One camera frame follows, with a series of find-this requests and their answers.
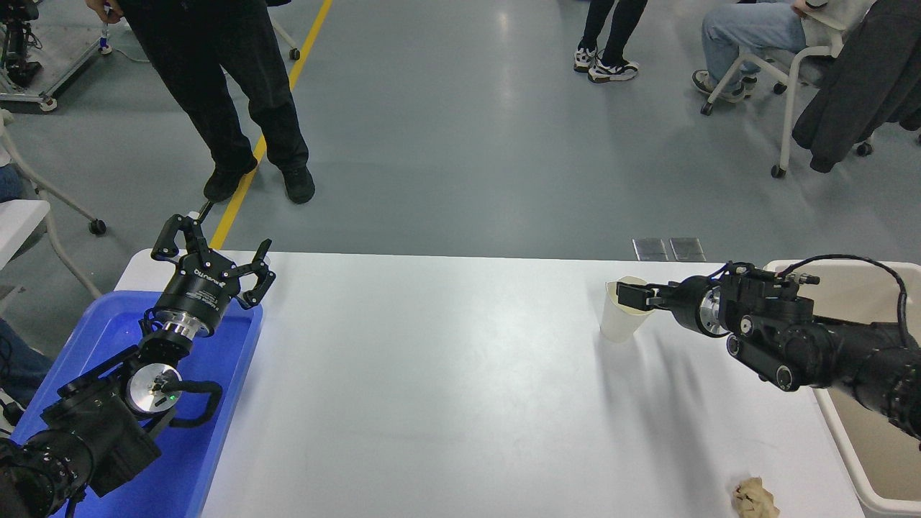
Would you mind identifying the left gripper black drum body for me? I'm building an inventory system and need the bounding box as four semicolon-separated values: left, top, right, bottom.
158;252;243;326

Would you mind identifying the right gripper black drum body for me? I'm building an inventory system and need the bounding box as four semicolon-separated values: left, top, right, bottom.
668;276;712;336

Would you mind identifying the white paper cup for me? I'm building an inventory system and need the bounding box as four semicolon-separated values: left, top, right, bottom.
600;276;655;343

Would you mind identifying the crumpled tan paper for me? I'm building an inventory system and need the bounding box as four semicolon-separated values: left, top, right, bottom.
732;477;781;518

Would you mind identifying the standing person's right hand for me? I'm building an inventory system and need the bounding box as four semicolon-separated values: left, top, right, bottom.
85;0;125;27

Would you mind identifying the blue plastic tray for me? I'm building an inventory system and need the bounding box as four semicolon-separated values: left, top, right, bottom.
11;290;264;518

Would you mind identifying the standing person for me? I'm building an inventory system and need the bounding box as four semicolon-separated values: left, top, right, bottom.
85;0;317;204

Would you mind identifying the white wheeled chair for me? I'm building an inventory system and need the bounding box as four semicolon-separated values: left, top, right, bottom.
270;17;301;61
0;108;107;299
700;14;875;179

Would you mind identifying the person at table end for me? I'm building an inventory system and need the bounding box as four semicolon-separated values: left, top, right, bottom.
0;319;55;408

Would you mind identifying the grey metal wheeled platform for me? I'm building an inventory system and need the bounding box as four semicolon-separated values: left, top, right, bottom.
0;27;113;112

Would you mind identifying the large pale bin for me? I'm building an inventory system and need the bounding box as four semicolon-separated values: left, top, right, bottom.
763;260;921;518

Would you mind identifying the black machine on platform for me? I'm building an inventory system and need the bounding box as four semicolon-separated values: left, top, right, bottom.
0;0;42;88

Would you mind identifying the walking person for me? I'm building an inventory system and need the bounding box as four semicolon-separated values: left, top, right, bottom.
573;0;648;84

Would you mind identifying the seated person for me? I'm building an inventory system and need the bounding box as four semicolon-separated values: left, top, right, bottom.
692;0;879;101

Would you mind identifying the dark jacket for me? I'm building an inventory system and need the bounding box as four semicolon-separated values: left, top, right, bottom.
791;0;921;173

